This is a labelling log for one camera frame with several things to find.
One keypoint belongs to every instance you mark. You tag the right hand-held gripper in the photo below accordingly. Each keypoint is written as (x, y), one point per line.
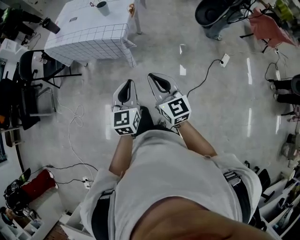
(177, 107)

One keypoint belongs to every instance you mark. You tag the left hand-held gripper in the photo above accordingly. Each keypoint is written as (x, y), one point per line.
(122, 118)

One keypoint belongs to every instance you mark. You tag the grey cup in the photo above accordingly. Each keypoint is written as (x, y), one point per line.
(103, 9)

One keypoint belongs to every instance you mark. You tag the person's right forearm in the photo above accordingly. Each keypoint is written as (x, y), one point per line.
(197, 140)

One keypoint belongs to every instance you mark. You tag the person's left forearm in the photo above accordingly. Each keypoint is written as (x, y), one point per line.
(120, 154)

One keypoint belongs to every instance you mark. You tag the person's black trousers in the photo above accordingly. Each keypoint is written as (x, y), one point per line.
(146, 119)

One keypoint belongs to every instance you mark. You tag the black right wrist band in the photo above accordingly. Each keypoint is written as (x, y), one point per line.
(177, 126)

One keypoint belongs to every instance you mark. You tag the black wrist band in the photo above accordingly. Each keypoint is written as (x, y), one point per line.
(177, 126)
(134, 136)

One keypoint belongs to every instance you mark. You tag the black left wrist band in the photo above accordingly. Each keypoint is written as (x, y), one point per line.
(134, 136)

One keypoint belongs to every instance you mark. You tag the white power strip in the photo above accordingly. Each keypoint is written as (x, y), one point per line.
(225, 60)
(86, 182)

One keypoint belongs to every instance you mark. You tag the white grid tablecloth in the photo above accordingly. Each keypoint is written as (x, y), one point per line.
(89, 39)

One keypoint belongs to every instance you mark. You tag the person's grey shirt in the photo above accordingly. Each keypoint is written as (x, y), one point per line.
(168, 168)

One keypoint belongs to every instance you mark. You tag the black folding chair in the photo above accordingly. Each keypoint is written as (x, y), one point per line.
(30, 65)

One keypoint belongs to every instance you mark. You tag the black tumbler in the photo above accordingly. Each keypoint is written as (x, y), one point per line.
(51, 26)

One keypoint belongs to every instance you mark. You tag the pink cloth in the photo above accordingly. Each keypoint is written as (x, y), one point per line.
(269, 28)

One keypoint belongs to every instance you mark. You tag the red cloth bag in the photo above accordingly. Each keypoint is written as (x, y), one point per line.
(38, 185)

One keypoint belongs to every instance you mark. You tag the white cardboard box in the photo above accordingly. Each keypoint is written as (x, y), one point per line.
(10, 48)

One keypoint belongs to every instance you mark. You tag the person's chin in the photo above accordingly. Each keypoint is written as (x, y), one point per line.
(187, 222)

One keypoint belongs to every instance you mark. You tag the white open box unit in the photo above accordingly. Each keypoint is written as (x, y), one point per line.
(75, 222)

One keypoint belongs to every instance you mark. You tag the black equipment bundle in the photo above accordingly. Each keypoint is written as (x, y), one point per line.
(15, 194)

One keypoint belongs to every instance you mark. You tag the white compartment shelf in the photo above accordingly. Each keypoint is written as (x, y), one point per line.
(14, 230)

